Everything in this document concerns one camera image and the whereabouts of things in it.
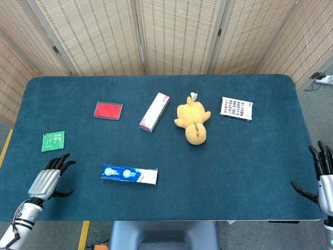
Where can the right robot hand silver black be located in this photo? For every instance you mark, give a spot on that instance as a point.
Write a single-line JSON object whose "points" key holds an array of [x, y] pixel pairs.
{"points": [[325, 192]]}

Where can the white power strip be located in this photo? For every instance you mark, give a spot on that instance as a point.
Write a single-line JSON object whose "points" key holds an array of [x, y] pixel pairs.
{"points": [[325, 79]]}

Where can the green printed packet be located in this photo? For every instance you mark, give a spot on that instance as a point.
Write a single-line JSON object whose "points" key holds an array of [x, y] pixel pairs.
{"points": [[53, 141]]}

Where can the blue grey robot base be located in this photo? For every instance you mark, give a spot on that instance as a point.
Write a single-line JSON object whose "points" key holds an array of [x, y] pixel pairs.
{"points": [[164, 235]]}

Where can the blue and white toothpaste box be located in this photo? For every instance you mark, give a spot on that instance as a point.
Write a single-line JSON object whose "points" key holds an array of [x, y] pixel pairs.
{"points": [[130, 174]]}

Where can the metal screen foot bracket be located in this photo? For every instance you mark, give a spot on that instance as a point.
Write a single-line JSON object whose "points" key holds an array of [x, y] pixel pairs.
{"points": [[316, 75]]}

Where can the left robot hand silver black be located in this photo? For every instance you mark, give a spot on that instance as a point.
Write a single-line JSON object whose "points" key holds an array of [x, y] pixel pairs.
{"points": [[44, 182]]}

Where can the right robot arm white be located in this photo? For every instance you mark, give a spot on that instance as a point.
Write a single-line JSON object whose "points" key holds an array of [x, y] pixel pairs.
{"points": [[329, 234]]}

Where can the pink and white long box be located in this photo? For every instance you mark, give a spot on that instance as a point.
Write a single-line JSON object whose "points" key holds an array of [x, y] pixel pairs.
{"points": [[154, 112]]}

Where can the dark blue table cloth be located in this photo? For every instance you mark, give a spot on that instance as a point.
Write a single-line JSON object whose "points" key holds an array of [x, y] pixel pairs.
{"points": [[166, 145]]}

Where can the yellow plush toy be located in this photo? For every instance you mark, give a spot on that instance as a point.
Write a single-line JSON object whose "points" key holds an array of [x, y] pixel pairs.
{"points": [[193, 119]]}

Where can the white patterned card pack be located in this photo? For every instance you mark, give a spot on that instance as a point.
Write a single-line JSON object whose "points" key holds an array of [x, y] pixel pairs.
{"points": [[236, 108]]}

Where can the red card in clear case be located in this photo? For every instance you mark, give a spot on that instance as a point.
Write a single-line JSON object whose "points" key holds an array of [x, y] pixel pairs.
{"points": [[108, 110]]}

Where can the woven bamboo screen panel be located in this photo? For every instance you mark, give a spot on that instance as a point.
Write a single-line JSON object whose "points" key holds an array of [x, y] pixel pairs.
{"points": [[13, 73], [304, 41], [179, 36], [247, 36], [88, 36]]}

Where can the yellow floor tape strip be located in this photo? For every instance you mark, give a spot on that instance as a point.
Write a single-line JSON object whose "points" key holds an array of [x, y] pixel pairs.
{"points": [[83, 235], [5, 147]]}

